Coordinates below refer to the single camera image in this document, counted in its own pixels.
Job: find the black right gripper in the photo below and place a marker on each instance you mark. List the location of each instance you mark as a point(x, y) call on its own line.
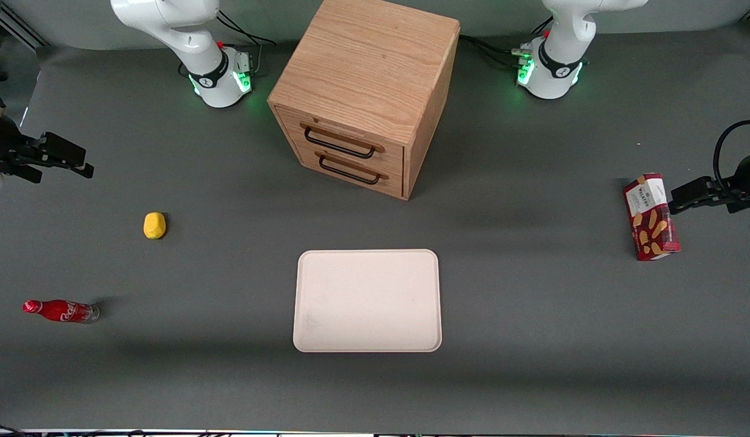
point(2, 145)

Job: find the beige rectangular tray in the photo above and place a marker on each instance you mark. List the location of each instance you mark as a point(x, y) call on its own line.
point(368, 300)

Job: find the red tartan shortbread box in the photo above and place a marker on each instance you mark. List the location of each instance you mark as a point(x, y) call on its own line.
point(651, 215)

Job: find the yellow lemon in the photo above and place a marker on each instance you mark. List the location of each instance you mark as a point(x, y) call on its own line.
point(155, 225)

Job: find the shorter wooden drawer front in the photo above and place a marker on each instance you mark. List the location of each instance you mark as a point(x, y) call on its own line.
point(375, 185)

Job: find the red coke bottle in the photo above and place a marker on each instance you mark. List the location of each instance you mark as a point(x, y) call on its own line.
point(62, 310)

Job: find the aluminium frame rail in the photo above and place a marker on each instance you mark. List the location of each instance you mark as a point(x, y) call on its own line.
point(20, 27)

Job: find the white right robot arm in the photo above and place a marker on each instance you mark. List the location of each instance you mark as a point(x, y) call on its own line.
point(193, 36)

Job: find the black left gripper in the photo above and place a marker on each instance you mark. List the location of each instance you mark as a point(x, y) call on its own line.
point(749, 179)

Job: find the taller wooden drawer front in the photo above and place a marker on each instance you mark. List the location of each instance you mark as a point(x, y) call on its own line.
point(351, 130)

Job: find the wooden two-drawer cabinet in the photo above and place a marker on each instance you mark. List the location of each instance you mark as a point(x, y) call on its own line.
point(369, 67)

